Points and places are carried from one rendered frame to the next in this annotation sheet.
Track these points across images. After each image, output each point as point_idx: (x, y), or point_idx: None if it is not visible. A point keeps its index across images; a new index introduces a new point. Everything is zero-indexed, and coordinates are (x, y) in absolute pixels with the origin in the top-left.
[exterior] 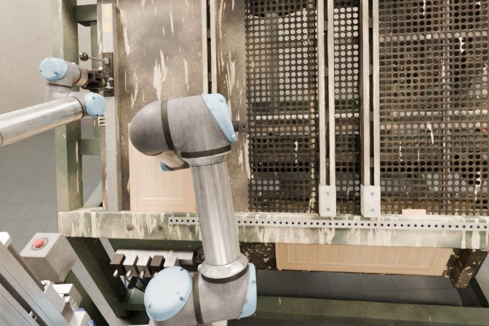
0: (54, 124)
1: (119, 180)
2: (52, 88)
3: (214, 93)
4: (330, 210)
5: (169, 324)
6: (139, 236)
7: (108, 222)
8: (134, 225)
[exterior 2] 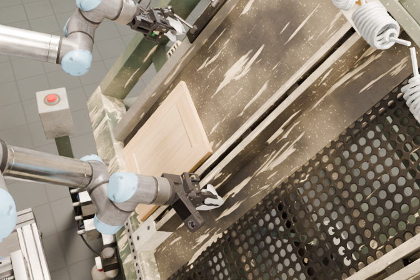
0: (17, 56)
1: (139, 117)
2: (77, 12)
3: (231, 155)
4: None
5: None
6: None
7: (105, 137)
8: (109, 165)
